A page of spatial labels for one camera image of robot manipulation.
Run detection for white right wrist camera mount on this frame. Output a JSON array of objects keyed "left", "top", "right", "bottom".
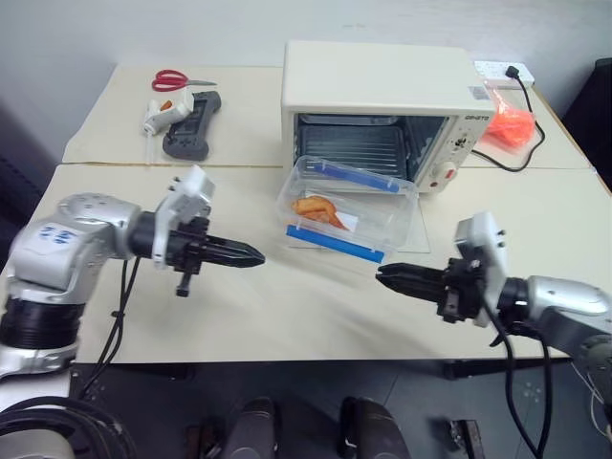
[{"left": 453, "top": 210, "right": 511, "bottom": 329}]

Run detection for black table frame bar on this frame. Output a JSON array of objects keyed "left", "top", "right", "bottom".
[{"left": 69, "top": 356, "right": 573, "bottom": 383}]

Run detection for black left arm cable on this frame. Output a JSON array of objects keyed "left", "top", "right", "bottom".
[{"left": 77, "top": 256, "right": 142, "bottom": 401}]

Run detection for clear food container blue clips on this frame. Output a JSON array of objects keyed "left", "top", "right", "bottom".
[{"left": 273, "top": 154, "right": 419, "bottom": 265}]

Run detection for thin white cable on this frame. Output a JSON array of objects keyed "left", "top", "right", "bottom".
[{"left": 570, "top": 359, "right": 612, "bottom": 459}]

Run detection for robot torso with black hoses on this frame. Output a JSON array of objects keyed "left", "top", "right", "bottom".
[{"left": 0, "top": 380, "right": 141, "bottom": 459}]

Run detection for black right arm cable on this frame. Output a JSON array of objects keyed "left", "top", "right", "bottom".
[{"left": 477, "top": 286, "right": 552, "bottom": 459}]

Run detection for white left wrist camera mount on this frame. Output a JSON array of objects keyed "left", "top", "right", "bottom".
[{"left": 152, "top": 164, "right": 217, "bottom": 270}]

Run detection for white power strip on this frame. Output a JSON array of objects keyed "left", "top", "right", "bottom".
[{"left": 472, "top": 59, "right": 536, "bottom": 88}]

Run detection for white glue gun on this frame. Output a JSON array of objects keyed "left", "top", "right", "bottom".
[{"left": 142, "top": 90, "right": 193, "bottom": 139}]

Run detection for plastic bag orange contents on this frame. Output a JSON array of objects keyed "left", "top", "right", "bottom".
[{"left": 477, "top": 77, "right": 537, "bottom": 155}]

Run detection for dark rounded shape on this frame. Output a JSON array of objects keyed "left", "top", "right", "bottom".
[
  {"left": 223, "top": 396, "right": 281, "bottom": 459},
  {"left": 338, "top": 396, "right": 411, "bottom": 459}
]

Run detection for orange fried chicken wing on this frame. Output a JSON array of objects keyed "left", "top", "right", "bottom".
[{"left": 291, "top": 194, "right": 351, "bottom": 231}]

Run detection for cream toaster oven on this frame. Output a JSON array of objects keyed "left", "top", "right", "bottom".
[{"left": 280, "top": 39, "right": 496, "bottom": 255}]

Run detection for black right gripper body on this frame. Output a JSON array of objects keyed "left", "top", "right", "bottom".
[{"left": 435, "top": 256, "right": 485, "bottom": 325}]

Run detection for dark chair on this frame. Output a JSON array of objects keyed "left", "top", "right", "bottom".
[{"left": 560, "top": 56, "right": 612, "bottom": 195}]

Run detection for red handled scissors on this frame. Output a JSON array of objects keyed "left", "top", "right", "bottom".
[{"left": 151, "top": 69, "right": 219, "bottom": 94}]

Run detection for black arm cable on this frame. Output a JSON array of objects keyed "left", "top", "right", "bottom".
[
  {"left": 477, "top": 286, "right": 552, "bottom": 459},
  {"left": 77, "top": 256, "right": 142, "bottom": 401}
]

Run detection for brown block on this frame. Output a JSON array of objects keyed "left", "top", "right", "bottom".
[{"left": 446, "top": 418, "right": 482, "bottom": 459}]

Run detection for black plug with cord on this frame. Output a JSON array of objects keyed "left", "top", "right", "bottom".
[{"left": 470, "top": 65, "right": 547, "bottom": 174}]

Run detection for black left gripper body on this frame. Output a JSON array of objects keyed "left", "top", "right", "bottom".
[{"left": 164, "top": 216, "right": 214, "bottom": 298}]

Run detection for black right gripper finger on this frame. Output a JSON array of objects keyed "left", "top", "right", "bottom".
[
  {"left": 375, "top": 273, "right": 448, "bottom": 303},
  {"left": 374, "top": 262, "right": 448, "bottom": 284}
]

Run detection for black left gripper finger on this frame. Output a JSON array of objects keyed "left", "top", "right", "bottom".
[
  {"left": 205, "top": 251, "right": 267, "bottom": 270},
  {"left": 206, "top": 236, "right": 267, "bottom": 262}
]

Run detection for grey handheld controller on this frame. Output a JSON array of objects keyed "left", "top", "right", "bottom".
[{"left": 162, "top": 90, "right": 224, "bottom": 162}]

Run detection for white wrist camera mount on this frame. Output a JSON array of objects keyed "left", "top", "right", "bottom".
[
  {"left": 152, "top": 164, "right": 217, "bottom": 270},
  {"left": 453, "top": 210, "right": 511, "bottom": 329}
]

